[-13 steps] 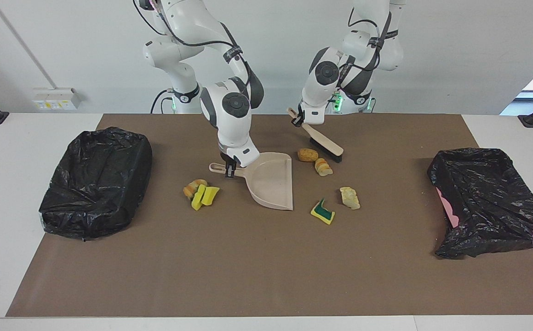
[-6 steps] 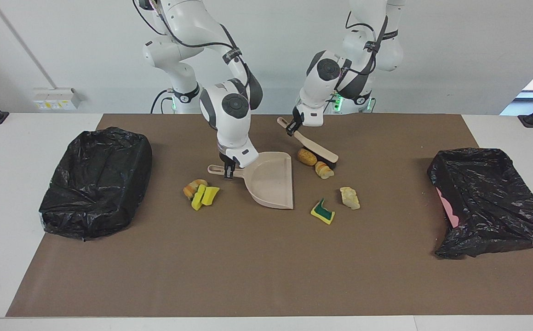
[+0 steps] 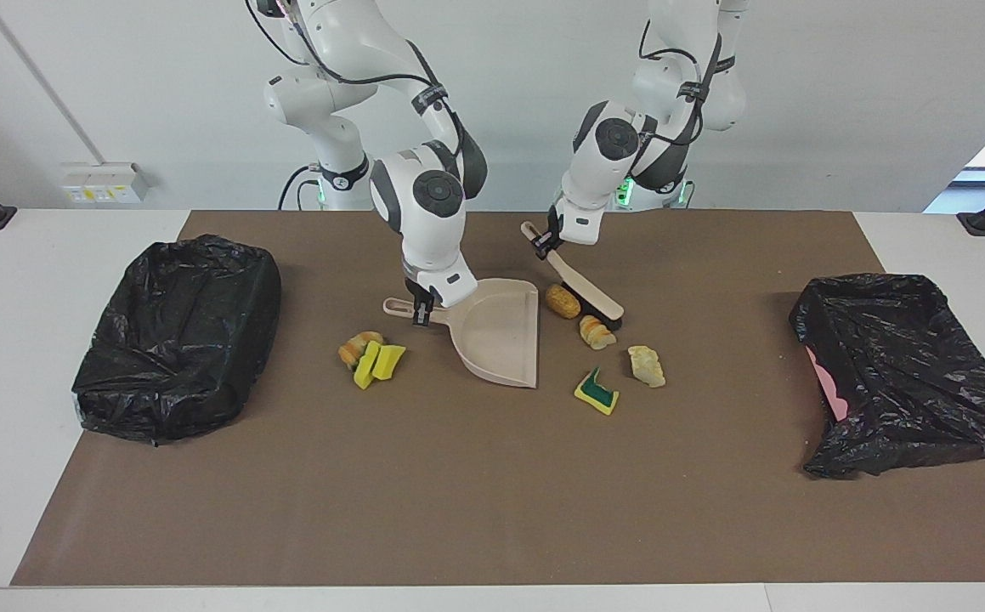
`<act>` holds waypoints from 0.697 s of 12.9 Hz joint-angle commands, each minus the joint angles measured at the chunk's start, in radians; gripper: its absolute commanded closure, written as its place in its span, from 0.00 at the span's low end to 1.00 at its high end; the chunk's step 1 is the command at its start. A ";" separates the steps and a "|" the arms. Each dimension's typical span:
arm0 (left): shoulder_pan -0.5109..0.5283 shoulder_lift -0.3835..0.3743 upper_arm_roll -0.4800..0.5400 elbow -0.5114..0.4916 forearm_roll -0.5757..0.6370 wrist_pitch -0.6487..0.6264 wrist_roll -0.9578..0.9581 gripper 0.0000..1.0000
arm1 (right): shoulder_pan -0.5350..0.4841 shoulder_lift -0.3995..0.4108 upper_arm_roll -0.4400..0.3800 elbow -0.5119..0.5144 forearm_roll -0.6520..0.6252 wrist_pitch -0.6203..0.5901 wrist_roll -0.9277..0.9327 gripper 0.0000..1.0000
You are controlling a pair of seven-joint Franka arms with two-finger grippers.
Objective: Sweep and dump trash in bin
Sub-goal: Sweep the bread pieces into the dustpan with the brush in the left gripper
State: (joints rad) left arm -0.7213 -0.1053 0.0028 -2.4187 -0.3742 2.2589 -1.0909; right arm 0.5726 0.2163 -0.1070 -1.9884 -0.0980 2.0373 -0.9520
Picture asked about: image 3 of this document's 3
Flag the beige brush black bristles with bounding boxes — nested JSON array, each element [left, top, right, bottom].
[[520, 221, 626, 332]]

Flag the brown oval bread roll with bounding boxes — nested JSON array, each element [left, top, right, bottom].
[[544, 284, 582, 319]]

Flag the yellow sponge piece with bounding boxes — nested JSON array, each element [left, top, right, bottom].
[[354, 340, 382, 390], [371, 343, 407, 381]]

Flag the beige plastic dustpan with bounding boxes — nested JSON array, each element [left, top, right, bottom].
[[382, 278, 541, 390]]

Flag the orange striped croissant piece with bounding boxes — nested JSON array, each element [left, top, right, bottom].
[[579, 314, 618, 351]]

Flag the green and yellow sponge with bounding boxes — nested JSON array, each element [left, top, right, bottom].
[[574, 366, 620, 417]]

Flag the black bag lined bin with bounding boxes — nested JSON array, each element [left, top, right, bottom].
[[71, 235, 282, 445]]

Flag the pink plastic bin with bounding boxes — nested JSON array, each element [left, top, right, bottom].
[[805, 344, 850, 423]]

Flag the crumpled black trash bag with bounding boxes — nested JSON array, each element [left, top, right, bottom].
[[790, 273, 985, 479]]

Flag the brown table mat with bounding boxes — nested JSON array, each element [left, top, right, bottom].
[[10, 210, 985, 587]]

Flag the black base power cable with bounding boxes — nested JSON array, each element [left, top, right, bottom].
[[278, 166, 320, 211]]

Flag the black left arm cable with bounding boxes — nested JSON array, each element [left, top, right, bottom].
[[637, 17, 727, 150]]

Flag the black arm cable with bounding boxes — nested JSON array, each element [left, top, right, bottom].
[[244, 0, 469, 171], [637, 17, 727, 150]]

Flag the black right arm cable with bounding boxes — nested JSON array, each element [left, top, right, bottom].
[[244, 0, 469, 171]]

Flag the white wall socket box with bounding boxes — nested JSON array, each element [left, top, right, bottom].
[[59, 162, 150, 205]]

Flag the white wall conduit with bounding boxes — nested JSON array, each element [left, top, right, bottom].
[[0, 0, 108, 167]]

